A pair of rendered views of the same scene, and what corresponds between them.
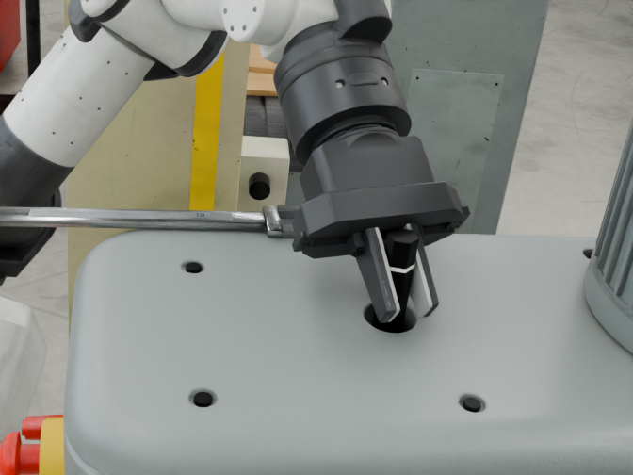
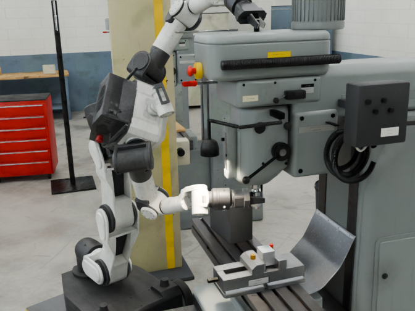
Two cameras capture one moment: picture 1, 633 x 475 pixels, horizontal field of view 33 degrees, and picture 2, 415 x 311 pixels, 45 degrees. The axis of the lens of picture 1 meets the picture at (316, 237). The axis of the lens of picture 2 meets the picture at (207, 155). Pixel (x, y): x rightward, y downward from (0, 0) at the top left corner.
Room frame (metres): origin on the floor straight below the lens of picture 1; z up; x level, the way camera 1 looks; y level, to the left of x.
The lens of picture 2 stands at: (-1.28, 0.30, 1.97)
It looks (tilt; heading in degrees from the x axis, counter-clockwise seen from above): 16 degrees down; 355
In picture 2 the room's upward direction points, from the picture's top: 2 degrees counter-clockwise
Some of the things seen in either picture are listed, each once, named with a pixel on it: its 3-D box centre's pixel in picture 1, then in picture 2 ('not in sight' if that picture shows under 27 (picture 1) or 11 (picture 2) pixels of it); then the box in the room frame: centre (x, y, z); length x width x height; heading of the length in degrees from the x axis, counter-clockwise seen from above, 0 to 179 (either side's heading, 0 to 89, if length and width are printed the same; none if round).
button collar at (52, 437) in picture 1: (56, 458); (197, 70); (0.56, 0.17, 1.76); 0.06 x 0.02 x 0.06; 12
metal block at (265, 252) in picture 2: not in sight; (265, 255); (0.52, -0.08, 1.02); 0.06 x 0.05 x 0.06; 13
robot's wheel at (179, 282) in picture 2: not in sight; (180, 298); (1.10, 0.26, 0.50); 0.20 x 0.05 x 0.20; 34
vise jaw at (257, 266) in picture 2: not in sight; (252, 261); (0.51, -0.02, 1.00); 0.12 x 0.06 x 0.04; 13
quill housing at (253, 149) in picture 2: not in sight; (257, 141); (0.61, -0.06, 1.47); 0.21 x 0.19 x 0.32; 12
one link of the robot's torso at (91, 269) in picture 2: not in sight; (107, 265); (1.18, 0.63, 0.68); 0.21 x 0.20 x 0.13; 34
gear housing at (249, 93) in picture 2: not in sight; (267, 87); (0.62, -0.10, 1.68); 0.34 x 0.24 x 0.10; 102
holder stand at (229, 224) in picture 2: not in sight; (230, 214); (0.98, 0.00, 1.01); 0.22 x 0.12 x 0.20; 20
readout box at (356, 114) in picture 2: not in sight; (377, 113); (0.35, -0.42, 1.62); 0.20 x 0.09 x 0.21; 102
